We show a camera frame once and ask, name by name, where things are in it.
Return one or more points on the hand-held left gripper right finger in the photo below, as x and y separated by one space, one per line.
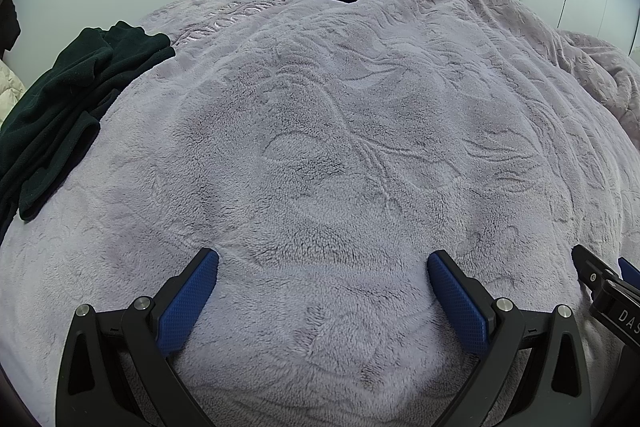
457 302

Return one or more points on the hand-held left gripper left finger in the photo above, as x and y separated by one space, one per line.
187 302

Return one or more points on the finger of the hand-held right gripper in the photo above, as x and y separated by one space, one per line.
592 272
631 273

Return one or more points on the dark green sweater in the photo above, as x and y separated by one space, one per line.
70 107

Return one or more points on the purple fleece blanket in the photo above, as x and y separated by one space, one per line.
320 132

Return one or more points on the cream quilted jacket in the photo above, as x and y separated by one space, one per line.
9 94

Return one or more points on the dark hanging clothing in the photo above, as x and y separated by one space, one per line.
7 22

